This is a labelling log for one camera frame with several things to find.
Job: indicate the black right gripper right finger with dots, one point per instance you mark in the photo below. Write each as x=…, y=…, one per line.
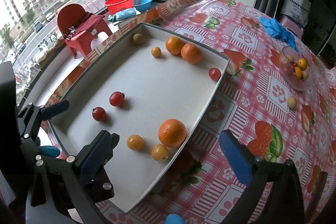
x=285, y=201

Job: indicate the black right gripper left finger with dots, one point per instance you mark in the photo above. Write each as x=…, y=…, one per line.
x=77, y=182

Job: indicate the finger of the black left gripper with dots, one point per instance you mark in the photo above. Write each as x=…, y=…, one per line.
x=51, y=111

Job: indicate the red cherry tomato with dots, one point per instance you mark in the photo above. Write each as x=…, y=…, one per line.
x=99, y=114
x=215, y=74
x=116, y=99

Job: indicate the brownish round fruit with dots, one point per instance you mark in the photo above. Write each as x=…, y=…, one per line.
x=134, y=142

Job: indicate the large orange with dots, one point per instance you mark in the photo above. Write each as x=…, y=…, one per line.
x=172, y=133

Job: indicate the yellow-green fruit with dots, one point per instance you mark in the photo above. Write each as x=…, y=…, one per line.
x=138, y=39

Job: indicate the small yellow kumquat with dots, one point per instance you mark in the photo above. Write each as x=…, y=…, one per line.
x=156, y=52

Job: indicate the small orange tangerine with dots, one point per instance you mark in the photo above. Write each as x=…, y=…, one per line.
x=174, y=45

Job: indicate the yellow round fruit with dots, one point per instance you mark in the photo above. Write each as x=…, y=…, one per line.
x=159, y=152

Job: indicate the red plastic stool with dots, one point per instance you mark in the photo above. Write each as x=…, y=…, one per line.
x=79, y=27

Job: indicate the small pale green fruit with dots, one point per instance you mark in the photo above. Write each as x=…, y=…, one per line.
x=292, y=102

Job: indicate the white rectangular tray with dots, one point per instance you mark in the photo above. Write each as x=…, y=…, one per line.
x=156, y=89

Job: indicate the pink patterned tablecloth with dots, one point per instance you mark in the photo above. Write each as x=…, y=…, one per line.
x=251, y=102

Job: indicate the blue wet wipes pack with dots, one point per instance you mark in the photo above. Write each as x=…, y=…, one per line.
x=122, y=15

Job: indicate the red plastic basin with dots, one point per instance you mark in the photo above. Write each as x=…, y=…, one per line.
x=115, y=6

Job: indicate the clear plastic fruit bowl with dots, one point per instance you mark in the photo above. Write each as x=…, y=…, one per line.
x=294, y=68

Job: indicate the blue plastic basin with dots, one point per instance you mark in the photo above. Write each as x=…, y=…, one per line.
x=143, y=6

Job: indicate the pink plastic stool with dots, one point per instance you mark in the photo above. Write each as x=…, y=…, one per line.
x=292, y=26

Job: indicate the white paper bag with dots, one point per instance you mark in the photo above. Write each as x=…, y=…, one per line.
x=297, y=10

